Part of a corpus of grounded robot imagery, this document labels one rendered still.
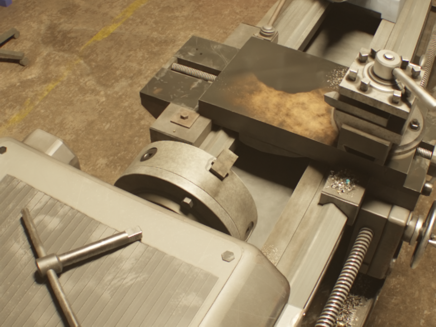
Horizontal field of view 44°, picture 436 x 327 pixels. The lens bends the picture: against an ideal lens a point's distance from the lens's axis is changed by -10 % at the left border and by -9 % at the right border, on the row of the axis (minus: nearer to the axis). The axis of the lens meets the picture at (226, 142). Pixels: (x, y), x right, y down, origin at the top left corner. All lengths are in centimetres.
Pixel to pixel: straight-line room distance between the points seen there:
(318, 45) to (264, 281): 144
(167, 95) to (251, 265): 96
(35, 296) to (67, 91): 243
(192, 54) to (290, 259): 72
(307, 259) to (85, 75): 210
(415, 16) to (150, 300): 168
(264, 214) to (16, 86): 200
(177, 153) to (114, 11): 271
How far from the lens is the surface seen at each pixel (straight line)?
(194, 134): 149
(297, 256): 131
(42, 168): 82
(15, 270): 73
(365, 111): 128
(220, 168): 96
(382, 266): 163
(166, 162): 97
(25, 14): 384
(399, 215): 148
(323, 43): 209
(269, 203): 154
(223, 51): 175
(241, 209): 98
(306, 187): 144
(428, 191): 173
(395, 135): 129
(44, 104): 303
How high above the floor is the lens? 192
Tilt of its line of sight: 45 degrees down
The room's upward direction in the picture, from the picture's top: 1 degrees clockwise
